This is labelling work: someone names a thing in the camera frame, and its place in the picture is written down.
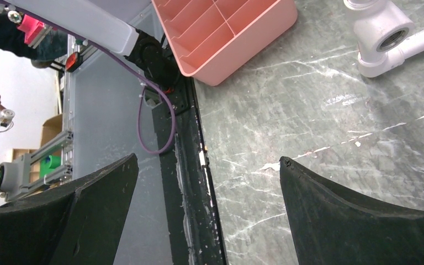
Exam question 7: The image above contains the white pvc pipe assembly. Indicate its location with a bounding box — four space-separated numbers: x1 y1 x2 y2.
344 0 424 78

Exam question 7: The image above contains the aluminium frame rail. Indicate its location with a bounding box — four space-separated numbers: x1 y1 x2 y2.
62 7 174 265

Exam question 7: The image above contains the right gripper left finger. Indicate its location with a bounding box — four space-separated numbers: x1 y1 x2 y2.
0 154 139 264

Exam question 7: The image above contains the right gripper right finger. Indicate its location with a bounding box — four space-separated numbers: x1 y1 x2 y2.
280 156 424 264

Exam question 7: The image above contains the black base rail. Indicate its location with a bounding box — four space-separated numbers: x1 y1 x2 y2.
145 78 227 264

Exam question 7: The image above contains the red emergency stop button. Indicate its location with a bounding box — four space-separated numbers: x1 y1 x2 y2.
65 52 83 73

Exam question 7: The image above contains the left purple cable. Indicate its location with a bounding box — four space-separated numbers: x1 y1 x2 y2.
0 0 177 155

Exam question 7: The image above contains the grey teleoperation handle device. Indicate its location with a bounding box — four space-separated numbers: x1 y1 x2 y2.
0 130 73 202

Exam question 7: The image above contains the pink compartment organizer box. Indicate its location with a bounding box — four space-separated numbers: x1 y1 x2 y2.
152 0 298 86

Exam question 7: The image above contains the green tape roll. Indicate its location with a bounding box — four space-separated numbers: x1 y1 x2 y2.
40 155 61 178

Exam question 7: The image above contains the cardboard box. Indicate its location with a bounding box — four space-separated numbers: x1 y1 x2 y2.
10 114 63 182

